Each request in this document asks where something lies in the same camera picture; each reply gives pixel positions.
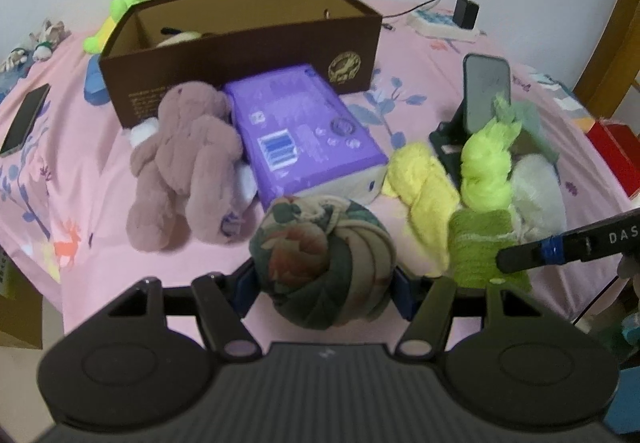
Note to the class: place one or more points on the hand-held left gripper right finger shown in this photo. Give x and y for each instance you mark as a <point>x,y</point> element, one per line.
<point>405,295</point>

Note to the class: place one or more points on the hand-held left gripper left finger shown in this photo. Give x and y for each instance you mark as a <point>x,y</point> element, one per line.
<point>245,288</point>

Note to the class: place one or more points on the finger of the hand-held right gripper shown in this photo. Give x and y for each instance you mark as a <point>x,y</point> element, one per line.
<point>575,248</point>

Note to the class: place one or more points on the floral cloth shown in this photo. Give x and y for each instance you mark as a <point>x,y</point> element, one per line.
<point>320,263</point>

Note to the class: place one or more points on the green ribbed towel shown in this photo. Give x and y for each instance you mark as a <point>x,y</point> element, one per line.
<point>470,243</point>

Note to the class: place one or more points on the yellow towel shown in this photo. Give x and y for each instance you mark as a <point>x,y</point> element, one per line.
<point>420,188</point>

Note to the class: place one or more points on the neon green cloth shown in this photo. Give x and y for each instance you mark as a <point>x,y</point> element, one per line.
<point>482,168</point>

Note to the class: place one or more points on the pink plush bunny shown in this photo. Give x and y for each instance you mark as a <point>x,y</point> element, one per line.
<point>190,143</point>

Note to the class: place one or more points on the purple tissue packet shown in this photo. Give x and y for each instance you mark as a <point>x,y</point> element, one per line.
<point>295,123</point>

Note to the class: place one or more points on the brown cardboard box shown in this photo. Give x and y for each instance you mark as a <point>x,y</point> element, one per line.
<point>250,58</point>

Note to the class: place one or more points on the white fluffy cloth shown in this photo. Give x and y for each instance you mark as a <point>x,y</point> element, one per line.
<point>537,193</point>

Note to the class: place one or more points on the red box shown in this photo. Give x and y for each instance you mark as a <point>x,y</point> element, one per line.
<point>617,153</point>

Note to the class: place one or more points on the pale green cloth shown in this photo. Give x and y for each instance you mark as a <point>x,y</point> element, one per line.
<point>530,118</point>

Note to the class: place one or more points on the black phone stand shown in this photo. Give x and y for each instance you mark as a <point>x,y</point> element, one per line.
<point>445,143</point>

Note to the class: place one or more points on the pink printed bed sheet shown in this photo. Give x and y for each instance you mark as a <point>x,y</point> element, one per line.
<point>100,203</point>

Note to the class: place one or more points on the smartphone on stand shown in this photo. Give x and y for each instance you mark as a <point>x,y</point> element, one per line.
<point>482,88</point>

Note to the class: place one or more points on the blue object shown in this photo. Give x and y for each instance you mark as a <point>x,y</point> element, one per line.
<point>94,83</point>

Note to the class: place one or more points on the black charger adapter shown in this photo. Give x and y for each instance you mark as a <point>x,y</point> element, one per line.
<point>466,14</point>

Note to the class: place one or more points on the white power strip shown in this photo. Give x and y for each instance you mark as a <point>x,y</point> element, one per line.
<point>430,23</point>

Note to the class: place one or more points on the black smartphone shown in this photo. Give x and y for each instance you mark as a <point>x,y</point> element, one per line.
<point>25,120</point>

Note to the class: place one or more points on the green plush toy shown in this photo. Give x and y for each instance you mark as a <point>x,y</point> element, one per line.
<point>107,30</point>

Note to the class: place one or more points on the small grey plush toy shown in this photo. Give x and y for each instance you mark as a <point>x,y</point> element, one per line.
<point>47,38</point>
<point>14,59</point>

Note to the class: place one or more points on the wooden frame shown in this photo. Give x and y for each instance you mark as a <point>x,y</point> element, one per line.
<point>607,58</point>

